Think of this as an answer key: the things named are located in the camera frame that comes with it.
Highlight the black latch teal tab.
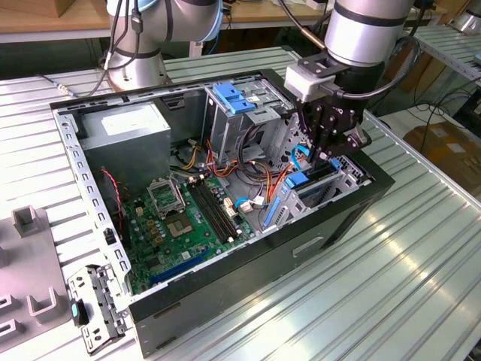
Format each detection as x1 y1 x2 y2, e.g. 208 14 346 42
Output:
71 299 90 326

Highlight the black cable brown sleeve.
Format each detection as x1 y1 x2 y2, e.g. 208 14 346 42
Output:
277 0 327 50

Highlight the grey parts rack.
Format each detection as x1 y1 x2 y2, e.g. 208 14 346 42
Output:
0 205 74 341

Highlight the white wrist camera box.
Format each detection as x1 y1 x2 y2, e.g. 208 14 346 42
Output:
283 56 337 102

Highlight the black PC case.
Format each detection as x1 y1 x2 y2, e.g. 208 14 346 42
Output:
49 67 396 359

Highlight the grey cable metal plug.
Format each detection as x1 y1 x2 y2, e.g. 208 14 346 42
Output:
37 73 113 99

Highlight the CPU socket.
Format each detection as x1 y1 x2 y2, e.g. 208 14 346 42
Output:
167 216 195 240

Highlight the brown square mounting plate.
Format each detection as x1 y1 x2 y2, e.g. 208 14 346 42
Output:
98 56 174 93

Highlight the orange red wire bundle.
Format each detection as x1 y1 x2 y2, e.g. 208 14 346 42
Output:
204 137 292 200

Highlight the red black fan wire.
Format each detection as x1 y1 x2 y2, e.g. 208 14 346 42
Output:
100 168 126 230

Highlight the grey power supply unit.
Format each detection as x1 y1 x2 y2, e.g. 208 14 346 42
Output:
77 101 172 189

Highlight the locking lever wire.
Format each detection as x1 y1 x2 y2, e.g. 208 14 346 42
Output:
169 175 188 210

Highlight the black case fan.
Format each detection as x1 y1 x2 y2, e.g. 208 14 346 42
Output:
99 168 132 251

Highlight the wooden top desk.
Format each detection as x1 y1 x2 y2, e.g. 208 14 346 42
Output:
0 0 113 44
219 0 450 72

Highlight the grey metal drive cage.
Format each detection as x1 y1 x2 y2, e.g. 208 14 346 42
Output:
202 80 298 162

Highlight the grey metal disk bay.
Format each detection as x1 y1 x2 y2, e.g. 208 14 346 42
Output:
262 159 373 232

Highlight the blue expansion slot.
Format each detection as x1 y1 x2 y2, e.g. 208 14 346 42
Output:
150 247 211 287

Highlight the blue plastic drive latch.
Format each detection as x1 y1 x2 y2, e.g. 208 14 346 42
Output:
212 83 257 116

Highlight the large brown cardboard box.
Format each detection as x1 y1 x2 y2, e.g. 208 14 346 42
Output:
404 120 481 191

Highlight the blue cable white plug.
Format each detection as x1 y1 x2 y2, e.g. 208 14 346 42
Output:
233 197 270 215

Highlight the metal card retainer bracket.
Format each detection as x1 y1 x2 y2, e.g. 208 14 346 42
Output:
66 262 132 356

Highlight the metal socket cover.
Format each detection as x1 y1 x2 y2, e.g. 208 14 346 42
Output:
146 176 188 220

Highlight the green motherboard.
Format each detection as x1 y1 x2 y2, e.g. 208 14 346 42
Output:
122 174 260 296

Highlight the black camera cable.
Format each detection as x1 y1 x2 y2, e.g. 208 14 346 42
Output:
318 35 420 99

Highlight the black cable bundle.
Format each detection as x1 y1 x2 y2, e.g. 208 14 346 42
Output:
240 123 271 181

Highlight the metal slat side table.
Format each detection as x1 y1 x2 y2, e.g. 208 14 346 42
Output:
360 25 481 110

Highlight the black RAM slot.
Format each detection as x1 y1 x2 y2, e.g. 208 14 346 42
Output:
192 180 234 241
201 177 242 237
187 182 230 244
196 179 237 239

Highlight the yellow wire bundle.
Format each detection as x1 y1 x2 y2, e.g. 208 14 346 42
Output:
181 141 202 170

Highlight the blue data wire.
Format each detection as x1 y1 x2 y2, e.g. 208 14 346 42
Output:
291 144 311 170

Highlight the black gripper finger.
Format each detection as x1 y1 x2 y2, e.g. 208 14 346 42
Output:
322 126 373 163
298 101 327 163

